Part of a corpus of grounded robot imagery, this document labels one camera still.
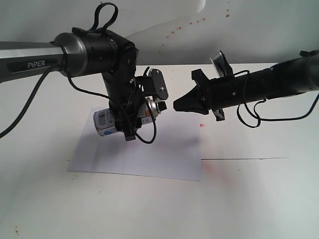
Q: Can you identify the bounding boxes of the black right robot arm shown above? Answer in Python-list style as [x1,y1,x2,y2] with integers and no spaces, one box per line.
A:
[173,50,319,121]

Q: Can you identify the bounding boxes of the white paper sheet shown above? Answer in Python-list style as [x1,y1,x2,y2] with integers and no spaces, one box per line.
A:
[68,108,202,181]

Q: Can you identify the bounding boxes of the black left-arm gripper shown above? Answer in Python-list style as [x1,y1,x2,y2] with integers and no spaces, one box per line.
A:
[108,77,147,142]

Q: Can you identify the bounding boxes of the silver spray paint can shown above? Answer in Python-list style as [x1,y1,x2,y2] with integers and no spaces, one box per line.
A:
[93,97,167,137]

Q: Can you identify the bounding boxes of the white backdrop sheet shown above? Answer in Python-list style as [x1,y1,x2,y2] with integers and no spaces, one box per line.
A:
[0,0,206,65]

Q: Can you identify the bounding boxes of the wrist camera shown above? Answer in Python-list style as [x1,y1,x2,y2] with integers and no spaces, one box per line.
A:
[210,51,233,77]
[135,68,168,101]

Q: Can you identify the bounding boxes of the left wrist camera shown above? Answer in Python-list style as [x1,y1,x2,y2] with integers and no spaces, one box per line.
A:
[135,68,168,101]

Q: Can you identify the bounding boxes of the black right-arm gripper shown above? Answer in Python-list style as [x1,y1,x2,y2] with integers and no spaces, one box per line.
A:
[173,69,249,121]

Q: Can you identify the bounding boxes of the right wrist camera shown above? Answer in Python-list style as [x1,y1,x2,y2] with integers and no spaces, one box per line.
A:
[210,51,233,77]

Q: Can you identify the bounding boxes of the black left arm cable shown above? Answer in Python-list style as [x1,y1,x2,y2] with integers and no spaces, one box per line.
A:
[0,2,158,144]

